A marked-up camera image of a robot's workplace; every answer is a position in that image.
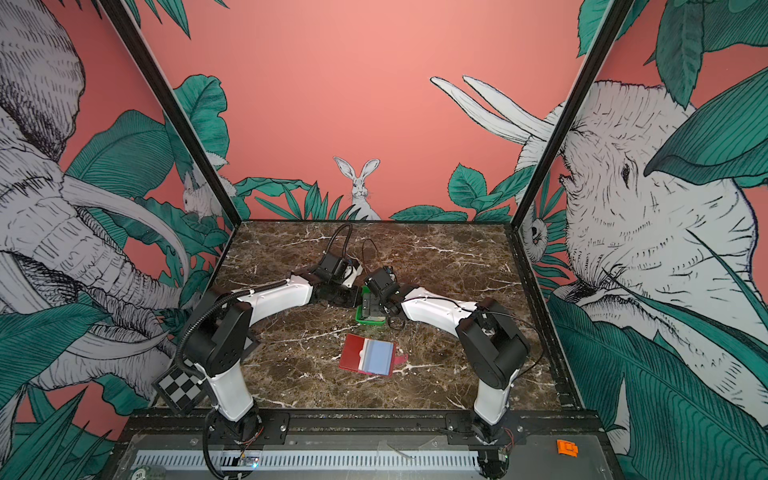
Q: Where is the orange connector block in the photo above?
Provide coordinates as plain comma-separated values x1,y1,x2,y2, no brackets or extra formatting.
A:
556,439,579,458

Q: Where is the green plastic tray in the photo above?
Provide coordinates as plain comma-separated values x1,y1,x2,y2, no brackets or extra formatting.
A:
355,286,387,325

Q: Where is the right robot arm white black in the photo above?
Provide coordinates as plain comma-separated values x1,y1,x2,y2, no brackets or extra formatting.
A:
364,267,530,442

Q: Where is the black frame post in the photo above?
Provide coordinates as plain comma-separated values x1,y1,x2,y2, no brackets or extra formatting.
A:
99,0,242,228
511,0,633,230

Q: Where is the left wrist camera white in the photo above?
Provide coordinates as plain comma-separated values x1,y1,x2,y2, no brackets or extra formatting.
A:
343,265,363,288

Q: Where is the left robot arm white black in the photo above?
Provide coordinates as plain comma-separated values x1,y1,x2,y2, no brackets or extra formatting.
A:
174,253,363,423

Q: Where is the white slotted cable duct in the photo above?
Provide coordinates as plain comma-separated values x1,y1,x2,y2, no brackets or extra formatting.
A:
131,449,481,473

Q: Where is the left black frame post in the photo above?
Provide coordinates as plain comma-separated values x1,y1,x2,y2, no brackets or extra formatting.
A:
99,0,242,228

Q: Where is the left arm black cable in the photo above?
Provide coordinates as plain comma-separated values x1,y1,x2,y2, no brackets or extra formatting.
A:
323,223,355,259

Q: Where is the checkerboard calibration tag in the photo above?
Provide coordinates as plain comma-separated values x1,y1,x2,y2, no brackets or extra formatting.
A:
153,367,207,415

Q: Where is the right black frame post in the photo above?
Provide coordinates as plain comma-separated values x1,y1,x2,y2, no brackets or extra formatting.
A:
511,0,633,230

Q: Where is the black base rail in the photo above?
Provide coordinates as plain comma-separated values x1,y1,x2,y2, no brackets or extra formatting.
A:
118,409,605,447

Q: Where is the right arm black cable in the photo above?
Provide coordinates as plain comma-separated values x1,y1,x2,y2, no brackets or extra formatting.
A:
359,238,382,274

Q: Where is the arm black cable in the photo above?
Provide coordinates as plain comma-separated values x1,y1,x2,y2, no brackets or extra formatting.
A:
359,238,382,274
323,223,355,259

